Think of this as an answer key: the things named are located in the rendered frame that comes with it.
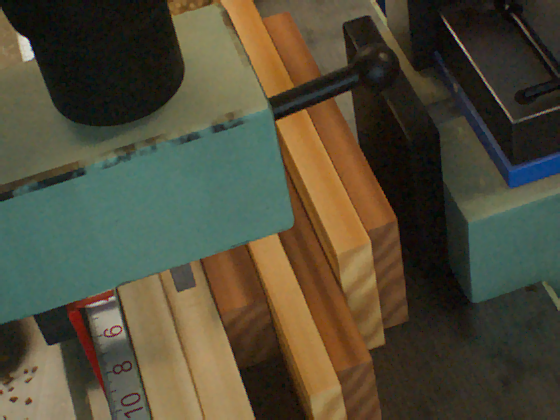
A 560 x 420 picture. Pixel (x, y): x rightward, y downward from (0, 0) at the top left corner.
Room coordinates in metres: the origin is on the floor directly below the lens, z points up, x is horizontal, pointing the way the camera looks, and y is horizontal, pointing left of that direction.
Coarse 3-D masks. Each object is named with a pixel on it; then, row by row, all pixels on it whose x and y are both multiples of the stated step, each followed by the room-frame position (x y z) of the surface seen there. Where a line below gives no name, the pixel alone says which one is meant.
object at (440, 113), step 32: (352, 32) 0.44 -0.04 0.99; (352, 96) 0.45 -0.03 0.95; (384, 96) 0.39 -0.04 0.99; (416, 96) 0.39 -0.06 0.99; (384, 128) 0.40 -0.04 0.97; (416, 128) 0.37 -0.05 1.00; (384, 160) 0.40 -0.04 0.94; (416, 160) 0.36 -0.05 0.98; (384, 192) 0.41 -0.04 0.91; (416, 192) 0.36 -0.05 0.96; (416, 224) 0.36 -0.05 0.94; (416, 256) 0.37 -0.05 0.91
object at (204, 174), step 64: (192, 64) 0.35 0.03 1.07; (0, 128) 0.34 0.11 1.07; (64, 128) 0.33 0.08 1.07; (128, 128) 0.32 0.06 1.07; (192, 128) 0.32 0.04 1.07; (256, 128) 0.32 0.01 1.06; (0, 192) 0.30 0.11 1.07; (64, 192) 0.31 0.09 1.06; (128, 192) 0.31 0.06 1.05; (192, 192) 0.31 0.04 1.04; (256, 192) 0.32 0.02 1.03; (0, 256) 0.30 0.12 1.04; (64, 256) 0.30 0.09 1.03; (128, 256) 0.31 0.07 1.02; (192, 256) 0.31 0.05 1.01; (0, 320) 0.30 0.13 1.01
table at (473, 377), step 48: (288, 0) 0.60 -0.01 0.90; (336, 0) 0.59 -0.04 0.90; (336, 48) 0.54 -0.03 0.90; (336, 96) 0.50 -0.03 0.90; (432, 288) 0.35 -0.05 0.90; (384, 336) 0.33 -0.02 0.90; (432, 336) 0.33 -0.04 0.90; (480, 336) 0.32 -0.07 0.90; (528, 336) 0.32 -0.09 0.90; (288, 384) 0.32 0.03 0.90; (384, 384) 0.31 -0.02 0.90; (432, 384) 0.30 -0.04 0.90; (480, 384) 0.30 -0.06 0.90; (528, 384) 0.29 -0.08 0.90
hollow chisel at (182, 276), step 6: (186, 264) 0.34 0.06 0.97; (174, 270) 0.34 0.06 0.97; (180, 270) 0.34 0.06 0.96; (186, 270) 0.34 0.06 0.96; (174, 276) 0.34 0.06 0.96; (180, 276) 0.34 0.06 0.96; (186, 276) 0.34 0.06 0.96; (192, 276) 0.34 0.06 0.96; (174, 282) 0.34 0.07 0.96; (180, 282) 0.34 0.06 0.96; (186, 282) 0.34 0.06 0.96; (192, 282) 0.34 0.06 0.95; (180, 288) 0.34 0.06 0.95; (186, 288) 0.34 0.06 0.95
